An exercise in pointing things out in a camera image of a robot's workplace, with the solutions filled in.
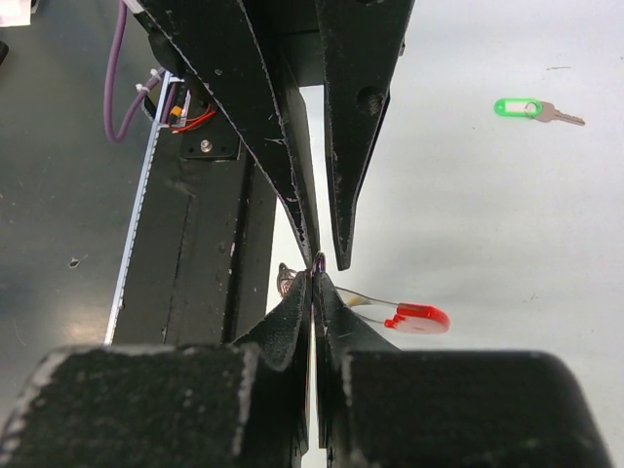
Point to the white cable duct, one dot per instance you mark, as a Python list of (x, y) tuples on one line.
[(156, 126)]

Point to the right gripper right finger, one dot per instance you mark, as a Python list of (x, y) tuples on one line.
[(379, 406)]

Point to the key with green tag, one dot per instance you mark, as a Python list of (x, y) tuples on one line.
[(534, 109)]

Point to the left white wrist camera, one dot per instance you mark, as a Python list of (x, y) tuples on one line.
[(17, 12)]

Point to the red handled metal key holder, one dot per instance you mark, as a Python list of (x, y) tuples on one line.
[(407, 318)]

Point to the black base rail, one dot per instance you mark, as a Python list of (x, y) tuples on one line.
[(200, 263)]

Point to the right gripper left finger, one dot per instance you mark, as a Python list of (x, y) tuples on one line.
[(242, 404)]

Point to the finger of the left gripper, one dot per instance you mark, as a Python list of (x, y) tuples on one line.
[(233, 48), (361, 44)]

